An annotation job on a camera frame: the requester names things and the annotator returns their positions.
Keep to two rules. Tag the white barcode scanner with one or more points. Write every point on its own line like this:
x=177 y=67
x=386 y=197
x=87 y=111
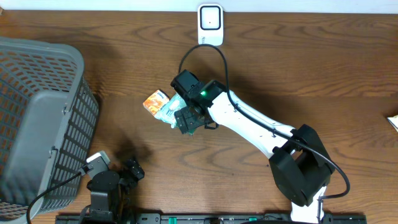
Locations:
x=210 y=24

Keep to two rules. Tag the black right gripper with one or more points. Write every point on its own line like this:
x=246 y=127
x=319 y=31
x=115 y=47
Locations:
x=184 y=121

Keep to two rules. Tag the grey plastic shopping basket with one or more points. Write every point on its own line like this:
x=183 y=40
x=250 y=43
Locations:
x=48 y=120

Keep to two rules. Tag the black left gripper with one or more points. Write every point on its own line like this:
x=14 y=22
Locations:
x=131 y=180

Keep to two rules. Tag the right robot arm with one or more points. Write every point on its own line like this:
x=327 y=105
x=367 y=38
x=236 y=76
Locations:
x=297 y=157

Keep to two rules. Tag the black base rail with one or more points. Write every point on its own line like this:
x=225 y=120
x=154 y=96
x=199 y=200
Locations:
x=155 y=218

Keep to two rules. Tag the teal wet wipes pack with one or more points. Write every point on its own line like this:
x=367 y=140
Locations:
x=166 y=113

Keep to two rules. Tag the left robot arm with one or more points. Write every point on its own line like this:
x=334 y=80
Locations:
x=108 y=191

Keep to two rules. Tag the small orange snack packet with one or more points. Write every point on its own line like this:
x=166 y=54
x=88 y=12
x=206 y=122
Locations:
x=155 y=102

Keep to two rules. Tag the yellow snack bag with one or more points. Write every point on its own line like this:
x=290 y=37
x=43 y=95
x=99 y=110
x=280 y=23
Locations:
x=393 y=121

